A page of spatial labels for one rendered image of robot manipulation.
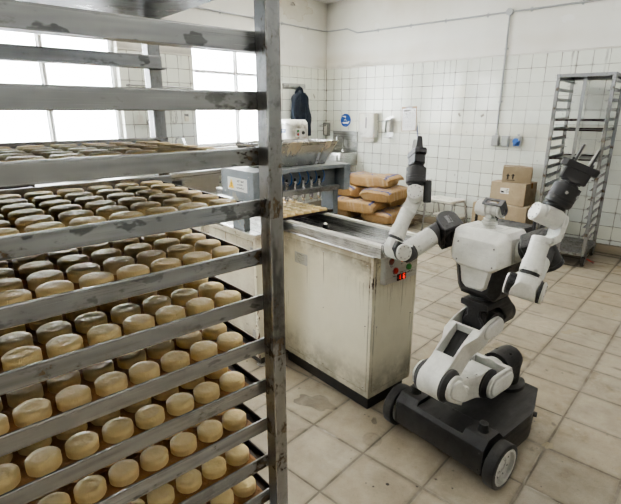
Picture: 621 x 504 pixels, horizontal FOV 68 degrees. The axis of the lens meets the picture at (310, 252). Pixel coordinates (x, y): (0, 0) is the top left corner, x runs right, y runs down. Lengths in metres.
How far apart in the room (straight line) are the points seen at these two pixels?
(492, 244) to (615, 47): 4.13
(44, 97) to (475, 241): 1.67
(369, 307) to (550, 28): 4.45
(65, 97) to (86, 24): 0.10
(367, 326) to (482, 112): 4.35
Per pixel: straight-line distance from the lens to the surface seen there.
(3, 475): 0.88
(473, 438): 2.16
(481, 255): 2.01
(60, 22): 0.70
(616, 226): 5.93
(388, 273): 2.21
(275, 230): 0.82
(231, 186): 2.66
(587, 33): 5.97
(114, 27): 0.72
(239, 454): 1.08
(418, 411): 2.28
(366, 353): 2.36
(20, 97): 0.68
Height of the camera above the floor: 1.48
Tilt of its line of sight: 17 degrees down
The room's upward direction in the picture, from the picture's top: straight up
